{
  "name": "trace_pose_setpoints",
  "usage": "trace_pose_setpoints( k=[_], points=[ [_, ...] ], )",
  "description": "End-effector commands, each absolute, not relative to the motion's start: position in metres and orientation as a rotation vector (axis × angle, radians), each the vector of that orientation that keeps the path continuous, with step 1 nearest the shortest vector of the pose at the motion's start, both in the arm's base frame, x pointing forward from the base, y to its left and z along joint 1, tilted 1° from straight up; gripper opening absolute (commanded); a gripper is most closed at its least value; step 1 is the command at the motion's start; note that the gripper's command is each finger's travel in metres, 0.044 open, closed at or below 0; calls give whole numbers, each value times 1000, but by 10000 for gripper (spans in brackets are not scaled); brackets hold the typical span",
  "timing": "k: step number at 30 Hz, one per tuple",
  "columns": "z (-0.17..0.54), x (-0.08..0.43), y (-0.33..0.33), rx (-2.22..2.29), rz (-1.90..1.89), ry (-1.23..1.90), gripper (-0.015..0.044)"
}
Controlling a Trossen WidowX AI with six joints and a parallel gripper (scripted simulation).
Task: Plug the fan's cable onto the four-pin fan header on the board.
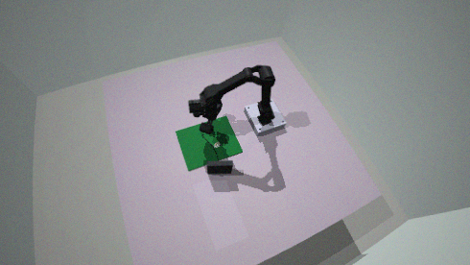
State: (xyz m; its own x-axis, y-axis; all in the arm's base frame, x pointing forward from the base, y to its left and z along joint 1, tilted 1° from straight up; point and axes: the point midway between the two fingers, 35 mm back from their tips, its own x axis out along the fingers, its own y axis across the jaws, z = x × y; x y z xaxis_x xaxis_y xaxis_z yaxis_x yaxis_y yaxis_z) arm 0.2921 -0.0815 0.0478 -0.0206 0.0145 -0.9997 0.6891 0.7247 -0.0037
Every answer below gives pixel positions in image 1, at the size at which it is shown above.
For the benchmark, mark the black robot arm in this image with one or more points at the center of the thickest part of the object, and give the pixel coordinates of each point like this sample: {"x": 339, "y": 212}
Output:
{"x": 212, "y": 95}

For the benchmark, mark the black cooling fan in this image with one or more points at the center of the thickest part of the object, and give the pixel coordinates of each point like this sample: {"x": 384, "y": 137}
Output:
{"x": 219, "y": 167}

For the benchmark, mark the green circuit board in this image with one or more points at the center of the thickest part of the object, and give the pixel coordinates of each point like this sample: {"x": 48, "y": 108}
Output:
{"x": 197, "y": 151}

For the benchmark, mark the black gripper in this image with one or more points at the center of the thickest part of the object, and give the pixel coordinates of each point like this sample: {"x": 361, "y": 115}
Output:
{"x": 207, "y": 127}

